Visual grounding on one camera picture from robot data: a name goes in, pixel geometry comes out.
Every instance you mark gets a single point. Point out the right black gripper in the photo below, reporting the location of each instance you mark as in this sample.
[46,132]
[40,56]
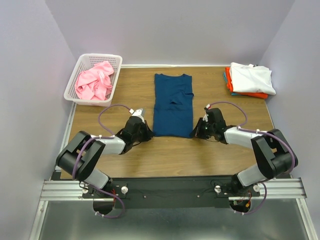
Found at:
[195,133]

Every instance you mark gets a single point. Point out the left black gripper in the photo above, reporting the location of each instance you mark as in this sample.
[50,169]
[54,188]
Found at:
[149,133]

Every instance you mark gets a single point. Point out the dark blue printed t-shirt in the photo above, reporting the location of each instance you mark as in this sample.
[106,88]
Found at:
[173,108]

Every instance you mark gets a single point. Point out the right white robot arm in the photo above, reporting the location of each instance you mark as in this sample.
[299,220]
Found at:
[272,152]

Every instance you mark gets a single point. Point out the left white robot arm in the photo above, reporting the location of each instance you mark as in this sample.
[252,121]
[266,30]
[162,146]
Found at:
[80,156]

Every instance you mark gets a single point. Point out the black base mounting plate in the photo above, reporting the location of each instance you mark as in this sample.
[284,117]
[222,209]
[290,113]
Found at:
[171,192]

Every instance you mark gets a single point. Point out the teal folded t-shirt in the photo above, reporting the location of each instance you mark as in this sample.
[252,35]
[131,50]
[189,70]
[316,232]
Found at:
[226,81]

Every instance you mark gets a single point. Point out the orange folded t-shirt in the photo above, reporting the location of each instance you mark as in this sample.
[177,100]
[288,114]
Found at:
[259,95]

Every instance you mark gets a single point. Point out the white folded t-shirt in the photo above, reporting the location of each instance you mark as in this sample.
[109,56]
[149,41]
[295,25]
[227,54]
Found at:
[251,79]

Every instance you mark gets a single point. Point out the pink t-shirt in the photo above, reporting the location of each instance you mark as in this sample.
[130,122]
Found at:
[95,83]

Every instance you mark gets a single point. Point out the white plastic laundry basket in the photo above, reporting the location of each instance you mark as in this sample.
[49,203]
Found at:
[86,62]

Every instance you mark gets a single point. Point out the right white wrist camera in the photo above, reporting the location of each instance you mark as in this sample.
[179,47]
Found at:
[206,116]

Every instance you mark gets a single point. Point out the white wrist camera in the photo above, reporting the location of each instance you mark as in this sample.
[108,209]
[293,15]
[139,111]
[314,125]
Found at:
[137,113]
[206,116]

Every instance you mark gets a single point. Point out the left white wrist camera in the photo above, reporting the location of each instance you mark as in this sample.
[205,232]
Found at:
[137,113]

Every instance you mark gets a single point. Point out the left aluminium side rail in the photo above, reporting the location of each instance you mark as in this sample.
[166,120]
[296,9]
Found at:
[68,127]

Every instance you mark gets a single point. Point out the aluminium frame rail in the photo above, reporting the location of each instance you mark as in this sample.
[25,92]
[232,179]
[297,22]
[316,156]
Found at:
[68,190]

